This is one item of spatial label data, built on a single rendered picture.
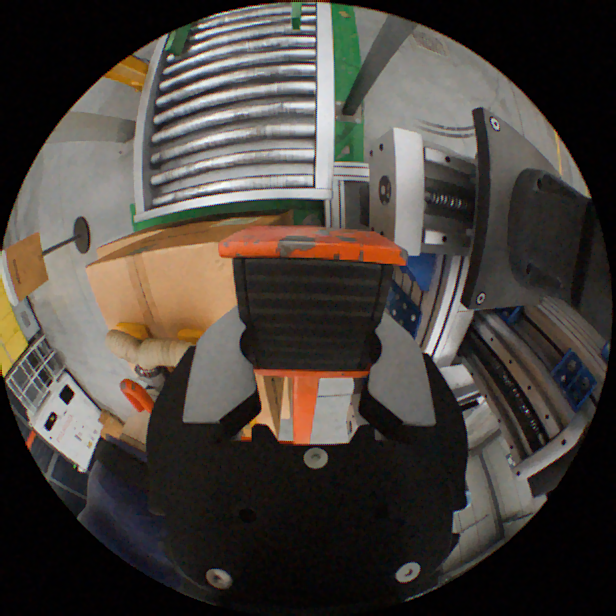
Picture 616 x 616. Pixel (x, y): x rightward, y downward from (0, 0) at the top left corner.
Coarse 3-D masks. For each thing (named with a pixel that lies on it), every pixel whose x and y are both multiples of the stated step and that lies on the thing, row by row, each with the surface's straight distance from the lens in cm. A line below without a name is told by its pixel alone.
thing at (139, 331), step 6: (120, 324) 48; (126, 324) 46; (132, 324) 45; (138, 324) 44; (126, 330) 46; (132, 330) 44; (138, 330) 42; (144, 330) 42; (138, 336) 44; (144, 336) 42; (150, 336) 44; (138, 372) 49
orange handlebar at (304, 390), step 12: (120, 384) 35; (132, 384) 33; (300, 384) 16; (312, 384) 16; (132, 396) 37; (144, 396) 33; (300, 396) 17; (312, 396) 17; (144, 408) 39; (300, 408) 19; (312, 408) 19; (300, 420) 21; (312, 420) 21; (300, 432) 24
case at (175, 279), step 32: (192, 224) 69; (224, 224) 49; (256, 224) 41; (128, 256) 38; (160, 256) 32; (192, 256) 29; (96, 288) 52; (128, 288) 41; (160, 288) 35; (192, 288) 31; (224, 288) 28; (128, 320) 47; (160, 320) 39; (192, 320) 34
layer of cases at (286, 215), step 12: (216, 216) 96; (228, 216) 82; (240, 216) 73; (252, 216) 67; (288, 216) 91; (156, 228) 104; (168, 228) 82; (120, 240) 104; (132, 240) 97; (108, 252) 115; (288, 384) 111; (288, 396) 115; (288, 408) 127
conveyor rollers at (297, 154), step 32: (192, 32) 124; (224, 32) 112; (256, 32) 102; (288, 32) 101; (192, 64) 103; (224, 64) 92; (224, 96) 80; (256, 96) 79; (192, 128) 82; (256, 128) 70; (288, 128) 68; (160, 160) 86; (224, 160) 70; (256, 160) 67; (288, 160) 66; (192, 192) 74; (224, 192) 70
